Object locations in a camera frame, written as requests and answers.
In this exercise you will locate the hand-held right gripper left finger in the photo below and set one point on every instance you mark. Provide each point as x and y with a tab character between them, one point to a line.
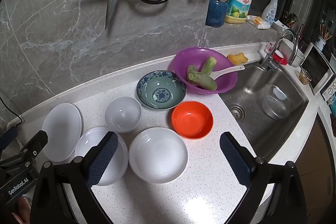
103	158

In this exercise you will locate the white and yellow packet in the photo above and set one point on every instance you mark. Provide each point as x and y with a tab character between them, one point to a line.
258	22

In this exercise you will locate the white cup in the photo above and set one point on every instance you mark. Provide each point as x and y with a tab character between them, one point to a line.
298	56

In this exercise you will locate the person's left hand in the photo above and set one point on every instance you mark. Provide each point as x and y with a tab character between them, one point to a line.
23	211

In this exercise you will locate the white deep round plate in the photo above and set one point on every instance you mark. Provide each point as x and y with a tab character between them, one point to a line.
157	155
86	145

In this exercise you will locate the blue glass cup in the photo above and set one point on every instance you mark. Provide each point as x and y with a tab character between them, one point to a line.
215	14

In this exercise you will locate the stainless steel sink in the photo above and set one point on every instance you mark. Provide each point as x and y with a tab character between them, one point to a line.
252	90

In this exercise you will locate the yellow sponge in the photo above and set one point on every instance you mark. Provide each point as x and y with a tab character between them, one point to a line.
236	58

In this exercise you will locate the purple plastic basin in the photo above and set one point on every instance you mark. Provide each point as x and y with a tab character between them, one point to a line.
183	61

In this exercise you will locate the white rice paddle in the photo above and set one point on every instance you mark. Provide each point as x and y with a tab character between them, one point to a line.
228	71

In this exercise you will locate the white toaster oven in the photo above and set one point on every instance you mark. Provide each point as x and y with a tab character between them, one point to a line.
321	74

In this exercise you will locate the white spray bottle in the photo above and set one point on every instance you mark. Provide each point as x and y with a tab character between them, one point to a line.
270	11

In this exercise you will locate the orange plastic bowl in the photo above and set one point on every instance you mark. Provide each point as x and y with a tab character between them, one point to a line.
191	119

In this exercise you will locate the sink drain strainer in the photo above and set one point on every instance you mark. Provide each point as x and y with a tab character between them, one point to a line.
237	111

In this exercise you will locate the chrome faucet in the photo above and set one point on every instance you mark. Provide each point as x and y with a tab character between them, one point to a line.
266	60

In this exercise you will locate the short green radish piece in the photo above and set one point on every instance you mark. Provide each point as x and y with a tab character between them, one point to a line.
193	69

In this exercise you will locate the chopstick holder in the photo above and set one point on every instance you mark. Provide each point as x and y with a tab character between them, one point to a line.
321	41

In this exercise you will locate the blue patterned ceramic bowl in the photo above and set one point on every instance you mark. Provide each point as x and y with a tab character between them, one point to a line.
160	92

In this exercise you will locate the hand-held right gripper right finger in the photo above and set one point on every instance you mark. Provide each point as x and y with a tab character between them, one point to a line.
235	161

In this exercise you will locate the small white bowl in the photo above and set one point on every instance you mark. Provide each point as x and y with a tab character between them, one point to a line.
123	115

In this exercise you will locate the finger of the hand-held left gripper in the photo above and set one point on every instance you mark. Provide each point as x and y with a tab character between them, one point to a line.
8	136
36	144

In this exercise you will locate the white oval plate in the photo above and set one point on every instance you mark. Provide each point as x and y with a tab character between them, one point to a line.
61	132

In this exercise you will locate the large green radish piece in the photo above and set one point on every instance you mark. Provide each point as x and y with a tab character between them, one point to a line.
207	82

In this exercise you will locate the long green radish piece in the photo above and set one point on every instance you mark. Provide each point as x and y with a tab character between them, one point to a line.
210	64

